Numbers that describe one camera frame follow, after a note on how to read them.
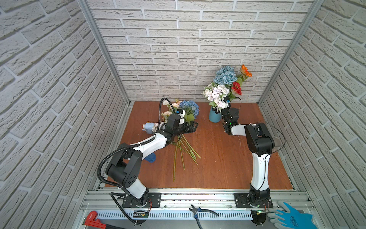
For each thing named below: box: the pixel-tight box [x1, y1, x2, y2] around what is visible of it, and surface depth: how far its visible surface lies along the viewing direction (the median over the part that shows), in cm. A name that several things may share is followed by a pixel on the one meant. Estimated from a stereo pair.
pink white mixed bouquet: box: [201, 82, 230, 113], surface depth 86 cm
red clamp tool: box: [83, 210, 107, 229], surface depth 68 cm
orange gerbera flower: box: [239, 64, 253, 81], surface depth 82 cm
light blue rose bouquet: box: [213, 65, 238, 85], surface depth 83 cm
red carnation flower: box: [231, 81, 243, 97], surface depth 84 cm
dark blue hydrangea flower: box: [178, 100, 200, 123], surface depth 109 cm
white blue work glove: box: [267, 200, 318, 229], surface depth 70 cm
